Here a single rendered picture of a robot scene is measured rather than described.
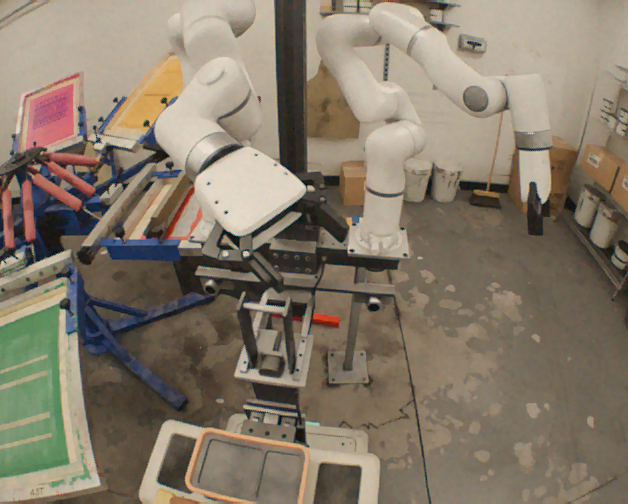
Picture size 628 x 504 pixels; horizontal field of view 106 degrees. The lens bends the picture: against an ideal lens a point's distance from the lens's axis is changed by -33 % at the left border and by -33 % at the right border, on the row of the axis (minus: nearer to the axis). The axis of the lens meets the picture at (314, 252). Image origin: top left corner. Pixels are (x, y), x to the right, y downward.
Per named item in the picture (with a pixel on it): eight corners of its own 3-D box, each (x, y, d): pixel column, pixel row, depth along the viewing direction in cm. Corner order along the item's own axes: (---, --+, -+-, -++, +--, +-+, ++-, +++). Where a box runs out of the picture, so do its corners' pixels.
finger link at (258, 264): (244, 248, 38) (284, 291, 36) (220, 264, 37) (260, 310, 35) (241, 232, 35) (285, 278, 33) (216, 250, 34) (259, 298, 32)
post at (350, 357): (365, 351, 198) (389, 210, 138) (368, 383, 181) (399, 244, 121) (327, 352, 198) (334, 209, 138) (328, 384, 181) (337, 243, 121)
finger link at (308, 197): (297, 185, 43) (326, 213, 41) (266, 203, 41) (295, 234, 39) (299, 169, 40) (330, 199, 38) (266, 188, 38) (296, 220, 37)
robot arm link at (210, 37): (221, 7, 45) (249, 80, 39) (244, 56, 57) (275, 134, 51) (175, 30, 46) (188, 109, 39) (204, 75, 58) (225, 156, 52)
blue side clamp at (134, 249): (184, 251, 120) (180, 236, 116) (180, 260, 116) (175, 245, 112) (116, 251, 120) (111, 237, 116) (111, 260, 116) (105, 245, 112)
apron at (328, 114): (360, 136, 320) (365, 29, 254) (361, 139, 314) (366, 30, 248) (304, 136, 320) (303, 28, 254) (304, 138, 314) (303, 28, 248)
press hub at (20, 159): (133, 317, 214) (62, 129, 129) (115, 363, 184) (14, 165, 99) (91, 313, 214) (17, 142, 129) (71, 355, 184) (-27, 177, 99)
